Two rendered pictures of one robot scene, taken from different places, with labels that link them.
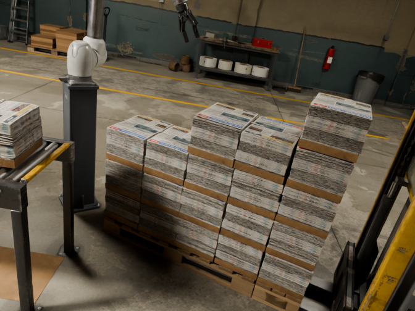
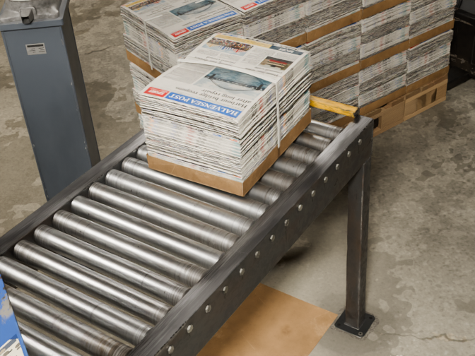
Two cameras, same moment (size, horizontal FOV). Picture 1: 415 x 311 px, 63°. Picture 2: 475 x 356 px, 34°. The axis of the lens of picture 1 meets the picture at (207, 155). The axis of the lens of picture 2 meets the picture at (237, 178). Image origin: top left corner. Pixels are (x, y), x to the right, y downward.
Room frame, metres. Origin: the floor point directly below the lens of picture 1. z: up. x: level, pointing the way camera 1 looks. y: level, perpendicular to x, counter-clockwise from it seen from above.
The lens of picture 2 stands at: (0.42, 2.45, 1.96)
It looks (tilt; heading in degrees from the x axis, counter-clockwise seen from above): 36 degrees down; 307
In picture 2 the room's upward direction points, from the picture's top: 5 degrees counter-clockwise
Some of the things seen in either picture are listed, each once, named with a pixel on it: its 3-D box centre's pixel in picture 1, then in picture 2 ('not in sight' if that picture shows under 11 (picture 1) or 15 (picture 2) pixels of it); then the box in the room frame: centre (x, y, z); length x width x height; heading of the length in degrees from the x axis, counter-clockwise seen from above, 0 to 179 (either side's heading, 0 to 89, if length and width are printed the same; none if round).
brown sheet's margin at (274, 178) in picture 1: (267, 160); not in sight; (1.82, -0.35, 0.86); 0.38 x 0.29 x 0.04; 160
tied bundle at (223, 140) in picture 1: (224, 133); not in sight; (1.92, -0.08, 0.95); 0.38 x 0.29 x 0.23; 161
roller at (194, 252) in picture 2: not in sight; (145, 232); (1.47, 1.44, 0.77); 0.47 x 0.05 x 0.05; 0
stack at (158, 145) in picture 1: (191, 199); (277, 70); (1.96, 0.05, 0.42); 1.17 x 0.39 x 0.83; 71
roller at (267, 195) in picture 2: not in sight; (208, 176); (1.47, 1.18, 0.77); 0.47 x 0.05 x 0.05; 0
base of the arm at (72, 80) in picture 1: (76, 78); (30, 2); (2.26, 0.98, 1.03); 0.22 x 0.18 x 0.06; 128
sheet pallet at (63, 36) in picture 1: (62, 41); not in sight; (7.83, 3.73, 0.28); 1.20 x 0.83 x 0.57; 90
